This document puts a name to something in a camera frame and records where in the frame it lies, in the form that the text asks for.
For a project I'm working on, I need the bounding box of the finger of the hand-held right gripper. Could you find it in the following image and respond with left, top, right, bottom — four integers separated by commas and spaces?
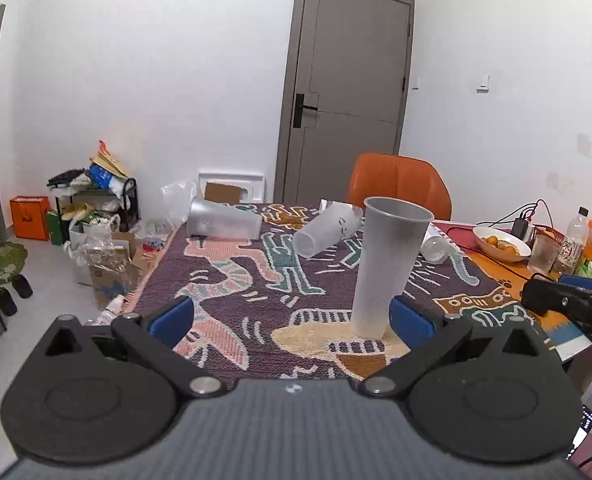
520, 273, 592, 337
558, 274, 592, 293

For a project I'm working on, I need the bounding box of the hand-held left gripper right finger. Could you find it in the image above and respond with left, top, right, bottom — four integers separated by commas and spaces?
360, 296, 547, 397

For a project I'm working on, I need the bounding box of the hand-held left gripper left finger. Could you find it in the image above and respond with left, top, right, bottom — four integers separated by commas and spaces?
41, 296, 225, 398

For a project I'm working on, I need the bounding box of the tall translucent plastic cup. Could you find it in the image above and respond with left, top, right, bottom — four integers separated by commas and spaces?
351, 196, 435, 339

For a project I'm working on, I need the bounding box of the small translucent plastic cup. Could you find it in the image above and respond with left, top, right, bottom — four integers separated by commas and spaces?
421, 224, 457, 264

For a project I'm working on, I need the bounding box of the grey translucent plastic cup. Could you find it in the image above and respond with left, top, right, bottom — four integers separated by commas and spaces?
186, 197, 263, 240

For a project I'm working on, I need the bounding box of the printed translucent plastic cup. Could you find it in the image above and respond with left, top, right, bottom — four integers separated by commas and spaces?
292, 201, 365, 260

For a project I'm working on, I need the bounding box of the clear plastic drink bottle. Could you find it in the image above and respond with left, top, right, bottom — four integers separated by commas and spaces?
550, 206, 591, 278

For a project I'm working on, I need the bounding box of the clear drinking glass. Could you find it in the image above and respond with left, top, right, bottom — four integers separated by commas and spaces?
526, 233, 562, 275

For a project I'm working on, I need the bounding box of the empty plastic bottle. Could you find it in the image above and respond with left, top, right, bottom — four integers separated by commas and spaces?
92, 294, 129, 327

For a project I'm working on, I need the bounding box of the open cardboard box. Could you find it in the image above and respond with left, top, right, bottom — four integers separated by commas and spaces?
87, 231, 151, 311

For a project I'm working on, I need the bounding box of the pile of small oranges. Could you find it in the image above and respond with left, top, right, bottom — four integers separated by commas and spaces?
480, 235, 518, 256

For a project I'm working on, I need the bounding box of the white bowl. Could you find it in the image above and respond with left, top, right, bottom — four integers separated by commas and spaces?
472, 225, 532, 264

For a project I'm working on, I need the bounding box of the printed figure blanket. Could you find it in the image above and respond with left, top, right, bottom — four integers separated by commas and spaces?
135, 202, 559, 382

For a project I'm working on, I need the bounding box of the white plastic bag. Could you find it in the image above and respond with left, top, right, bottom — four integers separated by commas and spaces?
64, 213, 123, 287

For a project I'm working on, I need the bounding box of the clear plastic bag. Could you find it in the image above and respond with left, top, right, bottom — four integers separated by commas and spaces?
146, 181, 199, 237

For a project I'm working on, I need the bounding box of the black storage rack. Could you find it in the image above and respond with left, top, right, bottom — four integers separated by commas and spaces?
50, 177, 140, 242

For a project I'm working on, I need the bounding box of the brown cardboard sheet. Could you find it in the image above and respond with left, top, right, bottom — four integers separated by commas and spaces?
204, 183, 245, 205

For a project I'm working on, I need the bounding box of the orange chair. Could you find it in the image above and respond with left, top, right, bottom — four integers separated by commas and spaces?
346, 153, 453, 222

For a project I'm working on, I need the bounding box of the white foam tray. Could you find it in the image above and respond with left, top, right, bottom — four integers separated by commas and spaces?
197, 170, 267, 206

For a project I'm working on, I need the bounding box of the orange paper bag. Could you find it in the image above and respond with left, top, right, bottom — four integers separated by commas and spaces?
9, 195, 52, 242

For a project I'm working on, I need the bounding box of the green plush toy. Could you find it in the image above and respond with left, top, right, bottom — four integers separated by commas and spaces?
0, 241, 30, 292

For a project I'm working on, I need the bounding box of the grey door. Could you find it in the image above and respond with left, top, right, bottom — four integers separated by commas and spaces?
275, 0, 417, 207

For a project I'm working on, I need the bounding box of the black door handle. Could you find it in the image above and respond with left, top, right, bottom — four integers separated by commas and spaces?
292, 92, 321, 129

